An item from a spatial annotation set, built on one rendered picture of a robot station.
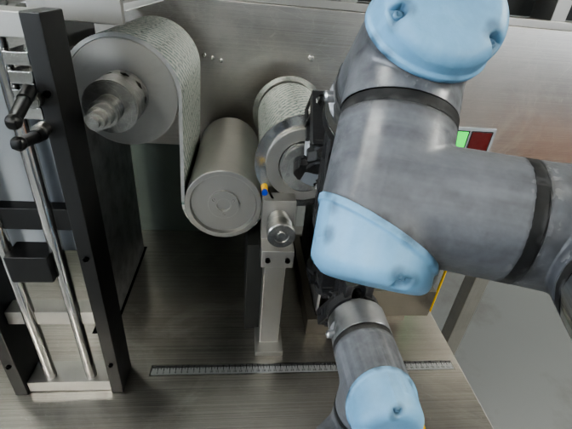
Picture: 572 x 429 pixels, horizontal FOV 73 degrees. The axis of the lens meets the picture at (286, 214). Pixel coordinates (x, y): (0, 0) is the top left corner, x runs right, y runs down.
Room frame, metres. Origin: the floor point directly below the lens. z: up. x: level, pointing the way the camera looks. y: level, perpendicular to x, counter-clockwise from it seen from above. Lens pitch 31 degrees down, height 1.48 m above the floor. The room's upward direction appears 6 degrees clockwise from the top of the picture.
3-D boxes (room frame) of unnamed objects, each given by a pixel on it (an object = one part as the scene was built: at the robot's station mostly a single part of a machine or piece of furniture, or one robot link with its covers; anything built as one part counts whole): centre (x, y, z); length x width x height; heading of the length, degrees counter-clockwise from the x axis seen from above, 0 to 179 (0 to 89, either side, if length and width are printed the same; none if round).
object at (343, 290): (0.43, -0.09, 1.12); 0.12 x 0.08 x 0.09; 8
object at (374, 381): (0.27, -0.12, 1.11); 0.11 x 0.08 x 0.09; 8
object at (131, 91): (0.48, 0.23, 1.33); 0.06 x 0.06 x 0.06; 8
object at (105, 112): (0.42, 0.22, 1.33); 0.06 x 0.03 x 0.03; 8
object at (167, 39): (0.64, 0.13, 1.16); 0.39 x 0.23 x 0.51; 98
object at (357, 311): (0.35, -0.10, 1.11); 0.08 x 0.05 x 0.08; 98
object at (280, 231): (0.45, 0.00, 1.18); 0.04 x 0.02 x 0.04; 98
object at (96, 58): (0.63, 0.25, 1.33); 0.25 x 0.14 x 0.14; 8
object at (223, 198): (0.64, 0.12, 1.17); 0.26 x 0.12 x 0.12; 8
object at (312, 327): (0.66, -0.06, 0.92); 0.28 x 0.04 x 0.04; 8
